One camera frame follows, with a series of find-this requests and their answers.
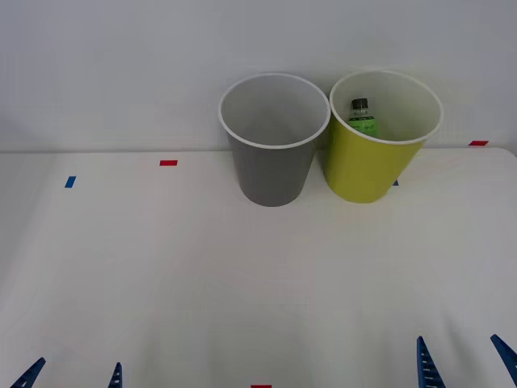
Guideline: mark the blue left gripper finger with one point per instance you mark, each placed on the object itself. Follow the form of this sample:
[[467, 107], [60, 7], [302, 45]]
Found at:
[[28, 374], [116, 378]]

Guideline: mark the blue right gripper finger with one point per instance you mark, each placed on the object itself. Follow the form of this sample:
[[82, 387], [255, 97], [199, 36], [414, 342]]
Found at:
[[508, 357], [427, 368]]

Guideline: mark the green plastic bottle black cap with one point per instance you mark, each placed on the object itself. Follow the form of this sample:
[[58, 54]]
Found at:
[[362, 121]]

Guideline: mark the yellow-green plastic waste bin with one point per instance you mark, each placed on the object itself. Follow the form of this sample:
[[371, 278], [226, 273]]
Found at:
[[367, 165]]

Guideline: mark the grey plastic waste bin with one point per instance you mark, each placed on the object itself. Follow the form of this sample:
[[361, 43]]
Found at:
[[274, 169]]

